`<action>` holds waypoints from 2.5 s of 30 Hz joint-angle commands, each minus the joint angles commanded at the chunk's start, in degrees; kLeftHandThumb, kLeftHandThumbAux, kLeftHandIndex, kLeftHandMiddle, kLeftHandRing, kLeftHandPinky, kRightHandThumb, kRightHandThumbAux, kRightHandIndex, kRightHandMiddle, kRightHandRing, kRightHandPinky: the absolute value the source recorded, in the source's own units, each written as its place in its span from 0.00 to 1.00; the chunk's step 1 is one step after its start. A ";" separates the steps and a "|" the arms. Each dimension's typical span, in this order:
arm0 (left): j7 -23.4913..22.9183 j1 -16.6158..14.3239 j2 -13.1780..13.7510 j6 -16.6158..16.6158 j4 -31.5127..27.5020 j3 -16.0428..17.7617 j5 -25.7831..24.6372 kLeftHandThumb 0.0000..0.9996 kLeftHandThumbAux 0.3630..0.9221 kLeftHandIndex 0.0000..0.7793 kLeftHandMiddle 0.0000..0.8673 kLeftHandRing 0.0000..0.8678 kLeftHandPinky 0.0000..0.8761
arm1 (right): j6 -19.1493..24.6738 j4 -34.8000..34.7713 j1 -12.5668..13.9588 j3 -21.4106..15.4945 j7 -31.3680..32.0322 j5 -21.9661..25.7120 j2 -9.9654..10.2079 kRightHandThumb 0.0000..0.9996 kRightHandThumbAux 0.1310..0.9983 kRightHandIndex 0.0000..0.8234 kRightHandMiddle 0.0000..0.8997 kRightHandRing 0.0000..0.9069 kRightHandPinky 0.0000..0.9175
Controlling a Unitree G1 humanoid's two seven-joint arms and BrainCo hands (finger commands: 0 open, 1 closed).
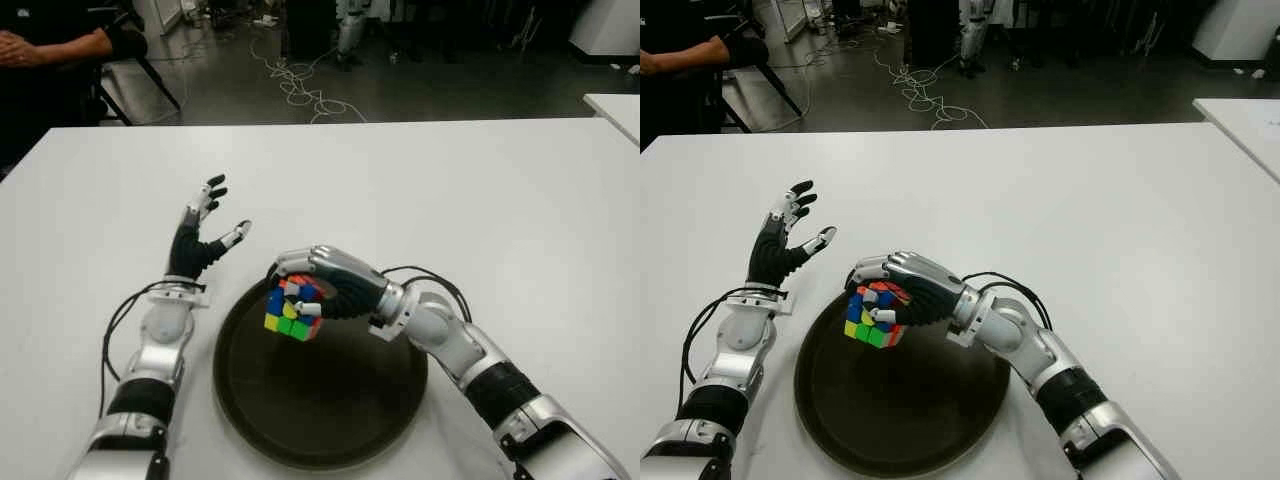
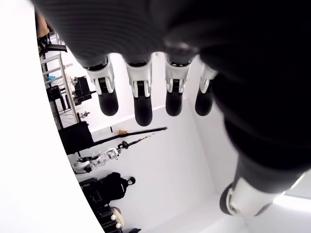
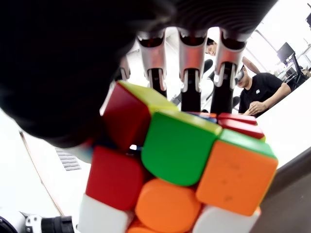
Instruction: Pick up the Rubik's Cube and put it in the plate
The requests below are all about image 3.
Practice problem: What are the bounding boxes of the dark brown round plate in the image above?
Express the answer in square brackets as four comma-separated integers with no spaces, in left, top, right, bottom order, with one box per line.
[250,147,311,233]

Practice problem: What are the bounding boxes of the standing bystander person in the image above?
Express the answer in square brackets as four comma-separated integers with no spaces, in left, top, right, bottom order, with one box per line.
[206,38,260,73]

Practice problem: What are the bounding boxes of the white VR headset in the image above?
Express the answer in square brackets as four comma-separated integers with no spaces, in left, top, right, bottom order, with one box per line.
[235,65,246,81]

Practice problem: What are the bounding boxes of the seated person in black shirt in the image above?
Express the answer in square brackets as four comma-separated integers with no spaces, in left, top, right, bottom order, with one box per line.
[234,64,292,117]

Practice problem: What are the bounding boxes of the black computer monitor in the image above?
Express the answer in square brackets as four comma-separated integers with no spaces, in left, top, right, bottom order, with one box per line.
[276,42,296,63]

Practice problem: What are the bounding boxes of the multicolour Rubik's cube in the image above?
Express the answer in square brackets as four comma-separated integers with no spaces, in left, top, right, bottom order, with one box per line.
[76,80,279,233]

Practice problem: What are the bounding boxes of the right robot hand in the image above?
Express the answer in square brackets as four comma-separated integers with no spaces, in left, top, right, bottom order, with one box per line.
[0,0,279,149]

